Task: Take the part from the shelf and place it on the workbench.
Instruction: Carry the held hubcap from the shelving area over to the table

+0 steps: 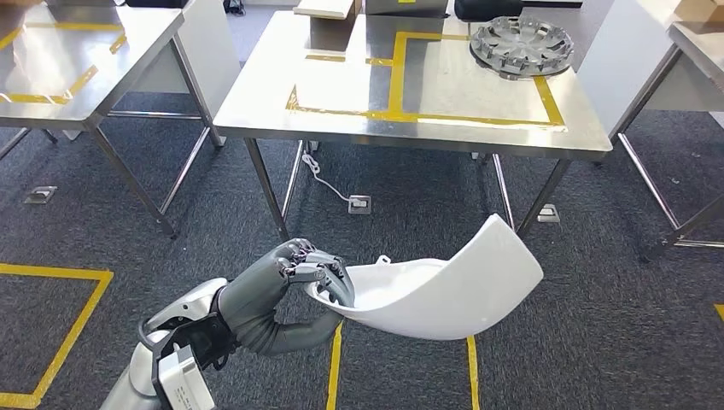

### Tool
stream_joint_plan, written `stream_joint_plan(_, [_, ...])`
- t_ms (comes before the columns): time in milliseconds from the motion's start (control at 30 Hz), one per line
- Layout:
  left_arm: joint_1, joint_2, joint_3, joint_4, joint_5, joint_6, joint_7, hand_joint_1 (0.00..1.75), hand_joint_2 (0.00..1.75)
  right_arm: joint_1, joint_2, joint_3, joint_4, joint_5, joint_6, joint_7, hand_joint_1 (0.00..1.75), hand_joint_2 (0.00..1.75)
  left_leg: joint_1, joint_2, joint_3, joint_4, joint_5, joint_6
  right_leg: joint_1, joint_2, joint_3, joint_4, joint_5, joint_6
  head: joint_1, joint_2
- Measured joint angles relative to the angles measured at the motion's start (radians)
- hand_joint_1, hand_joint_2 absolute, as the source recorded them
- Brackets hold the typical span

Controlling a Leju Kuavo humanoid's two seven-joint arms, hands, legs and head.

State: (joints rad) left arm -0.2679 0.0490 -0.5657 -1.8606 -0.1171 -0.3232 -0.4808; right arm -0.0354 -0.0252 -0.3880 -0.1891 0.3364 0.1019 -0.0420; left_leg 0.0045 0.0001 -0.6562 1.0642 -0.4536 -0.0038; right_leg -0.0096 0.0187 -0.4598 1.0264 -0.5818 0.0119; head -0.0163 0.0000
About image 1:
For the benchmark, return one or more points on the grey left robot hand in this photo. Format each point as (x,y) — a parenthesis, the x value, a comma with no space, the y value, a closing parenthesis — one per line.
(254,300)

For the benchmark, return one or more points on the white curved plastic part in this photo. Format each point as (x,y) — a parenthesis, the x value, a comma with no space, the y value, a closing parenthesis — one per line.
(464,294)

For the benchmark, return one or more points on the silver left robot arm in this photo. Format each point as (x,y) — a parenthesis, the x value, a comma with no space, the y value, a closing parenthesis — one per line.
(141,373)

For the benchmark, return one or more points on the stainless steel workbench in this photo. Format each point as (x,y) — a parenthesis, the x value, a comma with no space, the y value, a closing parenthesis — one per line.
(452,96)

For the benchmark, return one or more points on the yellow floor tape square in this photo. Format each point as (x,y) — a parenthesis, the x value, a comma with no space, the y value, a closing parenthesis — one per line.
(73,334)
(335,368)

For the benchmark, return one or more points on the grey floor socket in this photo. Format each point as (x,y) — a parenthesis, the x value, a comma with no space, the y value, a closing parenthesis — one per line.
(360,203)

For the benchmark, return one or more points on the grey floor plate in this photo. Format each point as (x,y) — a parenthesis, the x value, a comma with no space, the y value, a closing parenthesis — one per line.
(40,195)
(548,214)

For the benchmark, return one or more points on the white desk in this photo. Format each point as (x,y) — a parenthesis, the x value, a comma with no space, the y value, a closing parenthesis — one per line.
(209,51)
(622,56)

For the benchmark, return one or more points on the yellow tape marks on table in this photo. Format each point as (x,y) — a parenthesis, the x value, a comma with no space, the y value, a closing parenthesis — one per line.
(79,82)

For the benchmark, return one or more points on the stainless steel table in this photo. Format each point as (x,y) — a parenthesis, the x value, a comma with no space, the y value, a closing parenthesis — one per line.
(85,56)
(695,45)

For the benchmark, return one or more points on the cardboard box with white lid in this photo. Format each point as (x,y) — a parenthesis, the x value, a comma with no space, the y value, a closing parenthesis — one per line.
(325,8)

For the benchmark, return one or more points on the black zip case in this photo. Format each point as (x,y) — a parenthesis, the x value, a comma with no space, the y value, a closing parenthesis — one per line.
(155,3)

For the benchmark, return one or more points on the grey laptop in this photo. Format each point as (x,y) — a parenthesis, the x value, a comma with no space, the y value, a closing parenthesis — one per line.
(407,7)

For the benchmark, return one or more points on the silver wheel cover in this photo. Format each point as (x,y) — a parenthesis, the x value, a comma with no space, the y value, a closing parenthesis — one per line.
(520,48)

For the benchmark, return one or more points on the brown cardboard box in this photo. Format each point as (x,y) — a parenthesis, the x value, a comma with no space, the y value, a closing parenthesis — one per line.
(701,8)

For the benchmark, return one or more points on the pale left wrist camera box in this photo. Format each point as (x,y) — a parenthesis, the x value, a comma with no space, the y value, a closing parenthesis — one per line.
(184,382)

